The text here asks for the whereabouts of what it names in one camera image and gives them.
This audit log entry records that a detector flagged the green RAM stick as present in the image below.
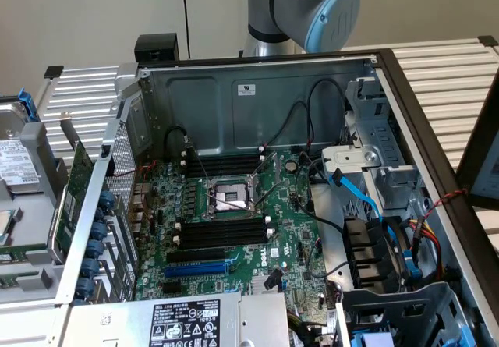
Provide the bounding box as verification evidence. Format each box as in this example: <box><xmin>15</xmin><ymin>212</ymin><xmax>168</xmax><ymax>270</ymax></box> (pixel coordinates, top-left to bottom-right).
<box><xmin>0</xmin><ymin>246</ymin><xmax>48</xmax><ymax>266</ymax></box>

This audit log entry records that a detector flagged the metal socket cover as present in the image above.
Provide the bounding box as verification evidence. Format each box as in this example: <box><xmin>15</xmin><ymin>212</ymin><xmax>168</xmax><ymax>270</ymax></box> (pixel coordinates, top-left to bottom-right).
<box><xmin>251</xmin><ymin>151</ymin><xmax>281</xmax><ymax>186</ymax></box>

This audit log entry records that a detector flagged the metal locking lever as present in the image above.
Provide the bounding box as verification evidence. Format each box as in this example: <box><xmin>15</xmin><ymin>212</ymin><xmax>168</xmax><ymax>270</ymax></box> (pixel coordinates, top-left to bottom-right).
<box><xmin>253</xmin><ymin>182</ymin><xmax>285</xmax><ymax>210</ymax></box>
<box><xmin>189</xmin><ymin>143</ymin><xmax>214</xmax><ymax>183</ymax></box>

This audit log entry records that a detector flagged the CPU socket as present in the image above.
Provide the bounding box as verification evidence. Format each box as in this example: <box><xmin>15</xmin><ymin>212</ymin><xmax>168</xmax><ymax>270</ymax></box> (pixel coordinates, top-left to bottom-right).
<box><xmin>204</xmin><ymin>175</ymin><xmax>260</xmax><ymax>221</ymax></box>

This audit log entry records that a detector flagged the green Dell motherboard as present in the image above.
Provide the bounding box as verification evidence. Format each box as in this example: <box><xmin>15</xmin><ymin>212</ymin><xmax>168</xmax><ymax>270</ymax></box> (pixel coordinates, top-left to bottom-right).
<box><xmin>134</xmin><ymin>150</ymin><xmax>328</xmax><ymax>317</ymax></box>

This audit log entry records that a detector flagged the open metal PC case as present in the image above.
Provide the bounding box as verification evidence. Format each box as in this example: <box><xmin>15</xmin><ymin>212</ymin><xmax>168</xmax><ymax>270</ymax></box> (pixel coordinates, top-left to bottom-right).
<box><xmin>54</xmin><ymin>48</ymin><xmax>499</xmax><ymax>347</ymax></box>

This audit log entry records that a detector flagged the silver disk bay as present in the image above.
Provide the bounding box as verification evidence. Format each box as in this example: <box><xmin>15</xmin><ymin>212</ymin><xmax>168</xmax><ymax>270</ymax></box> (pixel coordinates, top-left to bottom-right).
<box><xmin>321</xmin><ymin>76</ymin><xmax>424</xmax><ymax>218</ymax></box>

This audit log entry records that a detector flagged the long black expansion slot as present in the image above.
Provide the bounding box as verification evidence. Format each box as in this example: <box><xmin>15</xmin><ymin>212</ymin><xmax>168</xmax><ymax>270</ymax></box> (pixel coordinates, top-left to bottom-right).
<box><xmin>166</xmin><ymin>246</ymin><xmax>227</xmax><ymax>265</ymax></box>

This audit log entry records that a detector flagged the blue expansion slot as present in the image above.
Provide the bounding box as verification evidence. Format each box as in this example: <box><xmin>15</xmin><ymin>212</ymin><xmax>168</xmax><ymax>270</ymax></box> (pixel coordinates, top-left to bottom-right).
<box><xmin>163</xmin><ymin>261</ymin><xmax>230</xmax><ymax>280</ymax></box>

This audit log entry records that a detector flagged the silver chipset heatsink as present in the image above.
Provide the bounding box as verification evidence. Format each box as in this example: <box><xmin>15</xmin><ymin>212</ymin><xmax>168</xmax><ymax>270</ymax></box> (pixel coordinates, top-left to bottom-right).
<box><xmin>250</xmin><ymin>274</ymin><xmax>285</xmax><ymax>296</ymax></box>

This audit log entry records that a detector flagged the black box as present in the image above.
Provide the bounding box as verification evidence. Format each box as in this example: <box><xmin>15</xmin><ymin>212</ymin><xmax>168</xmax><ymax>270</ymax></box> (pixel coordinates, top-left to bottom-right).
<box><xmin>134</xmin><ymin>34</ymin><xmax>180</xmax><ymax>62</ymax></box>

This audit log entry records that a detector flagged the black case fan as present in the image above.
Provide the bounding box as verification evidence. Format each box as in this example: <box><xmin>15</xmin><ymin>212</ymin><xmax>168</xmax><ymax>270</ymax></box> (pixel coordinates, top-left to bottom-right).
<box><xmin>342</xmin><ymin>214</ymin><xmax>412</xmax><ymax>290</ymax></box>

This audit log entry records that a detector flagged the silver power supply unit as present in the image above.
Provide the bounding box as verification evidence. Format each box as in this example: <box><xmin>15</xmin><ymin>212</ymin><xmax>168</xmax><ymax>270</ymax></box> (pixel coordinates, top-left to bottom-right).
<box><xmin>58</xmin><ymin>291</ymin><xmax>292</xmax><ymax>347</ymax></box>

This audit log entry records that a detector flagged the green graphics card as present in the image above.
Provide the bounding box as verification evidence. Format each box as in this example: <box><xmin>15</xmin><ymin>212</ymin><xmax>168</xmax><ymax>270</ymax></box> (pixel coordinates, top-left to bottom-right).
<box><xmin>45</xmin><ymin>112</ymin><xmax>95</xmax><ymax>264</ymax></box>

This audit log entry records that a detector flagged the blue plastic plug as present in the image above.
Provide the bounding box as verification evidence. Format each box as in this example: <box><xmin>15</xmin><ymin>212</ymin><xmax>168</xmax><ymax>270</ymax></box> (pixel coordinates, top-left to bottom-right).
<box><xmin>402</xmin><ymin>249</ymin><xmax>423</xmax><ymax>282</ymax></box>

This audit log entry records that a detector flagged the grey drive cage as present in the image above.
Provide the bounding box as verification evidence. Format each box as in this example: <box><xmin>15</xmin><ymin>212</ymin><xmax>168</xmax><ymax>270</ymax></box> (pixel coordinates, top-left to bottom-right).
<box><xmin>341</xmin><ymin>280</ymin><xmax>475</xmax><ymax>347</ymax></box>

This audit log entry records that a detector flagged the blue plastic block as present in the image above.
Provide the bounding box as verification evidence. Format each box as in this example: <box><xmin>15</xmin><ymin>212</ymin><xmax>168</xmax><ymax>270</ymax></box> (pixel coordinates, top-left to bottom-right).
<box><xmin>352</xmin><ymin>331</ymin><xmax>395</xmax><ymax>347</ymax></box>

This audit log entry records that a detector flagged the silver hard disk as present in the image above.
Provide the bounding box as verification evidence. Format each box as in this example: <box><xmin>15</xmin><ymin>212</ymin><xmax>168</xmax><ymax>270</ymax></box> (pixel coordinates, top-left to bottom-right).
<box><xmin>0</xmin><ymin>103</ymin><xmax>42</xmax><ymax>198</ymax></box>

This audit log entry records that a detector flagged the silver CPU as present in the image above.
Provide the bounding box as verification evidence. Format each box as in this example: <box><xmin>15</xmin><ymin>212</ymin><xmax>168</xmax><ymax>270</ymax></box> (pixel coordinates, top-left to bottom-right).
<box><xmin>0</xmin><ymin>208</ymin><xmax>21</xmax><ymax>246</ymax></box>

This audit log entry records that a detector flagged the thick black wire with plug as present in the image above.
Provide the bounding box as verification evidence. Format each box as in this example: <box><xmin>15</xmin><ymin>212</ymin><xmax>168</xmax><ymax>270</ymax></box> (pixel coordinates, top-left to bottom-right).
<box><xmin>163</xmin><ymin>126</ymin><xmax>194</xmax><ymax>161</ymax></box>

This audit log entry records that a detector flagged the short looped black wire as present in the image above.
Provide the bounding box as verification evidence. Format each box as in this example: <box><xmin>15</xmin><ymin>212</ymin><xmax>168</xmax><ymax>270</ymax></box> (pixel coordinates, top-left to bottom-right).
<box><xmin>267</xmin><ymin>101</ymin><xmax>314</xmax><ymax>148</ymax></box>

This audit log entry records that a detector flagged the long curved black wire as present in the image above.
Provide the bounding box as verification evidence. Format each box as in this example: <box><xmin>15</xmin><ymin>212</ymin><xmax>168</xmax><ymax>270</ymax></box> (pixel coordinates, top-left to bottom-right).
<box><xmin>294</xmin><ymin>151</ymin><xmax>352</xmax><ymax>239</ymax></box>

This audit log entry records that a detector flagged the tall looped black wire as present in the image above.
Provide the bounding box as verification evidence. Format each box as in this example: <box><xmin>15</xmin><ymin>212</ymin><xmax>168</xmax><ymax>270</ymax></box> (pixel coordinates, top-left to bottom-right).
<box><xmin>306</xmin><ymin>78</ymin><xmax>349</xmax><ymax>149</ymax></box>

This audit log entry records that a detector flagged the blue SATA wire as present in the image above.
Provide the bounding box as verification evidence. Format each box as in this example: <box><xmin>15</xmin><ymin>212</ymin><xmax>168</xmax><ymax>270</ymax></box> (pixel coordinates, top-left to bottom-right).
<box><xmin>329</xmin><ymin>168</ymin><xmax>391</xmax><ymax>227</ymax></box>

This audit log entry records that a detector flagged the thin black wall cable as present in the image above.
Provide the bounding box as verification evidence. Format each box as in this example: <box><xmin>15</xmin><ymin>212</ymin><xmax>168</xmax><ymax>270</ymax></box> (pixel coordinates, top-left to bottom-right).
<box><xmin>180</xmin><ymin>0</ymin><xmax>192</xmax><ymax>59</ymax></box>

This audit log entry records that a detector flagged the coloured power wire bundle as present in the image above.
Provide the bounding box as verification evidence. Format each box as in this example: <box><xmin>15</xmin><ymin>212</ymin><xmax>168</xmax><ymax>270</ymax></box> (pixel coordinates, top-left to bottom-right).
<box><xmin>407</xmin><ymin>214</ymin><xmax>448</xmax><ymax>281</ymax></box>

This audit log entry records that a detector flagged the red and black twisted wire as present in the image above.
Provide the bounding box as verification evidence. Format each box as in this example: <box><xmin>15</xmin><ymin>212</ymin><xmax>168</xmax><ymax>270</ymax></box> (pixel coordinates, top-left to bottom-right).
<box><xmin>423</xmin><ymin>188</ymin><xmax>469</xmax><ymax>223</ymax></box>

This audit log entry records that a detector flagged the blue disk bracket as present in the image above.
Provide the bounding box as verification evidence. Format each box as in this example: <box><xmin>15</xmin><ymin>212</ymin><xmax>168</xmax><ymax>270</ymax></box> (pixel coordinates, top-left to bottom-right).
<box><xmin>14</xmin><ymin>87</ymin><xmax>39</xmax><ymax>126</ymax></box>

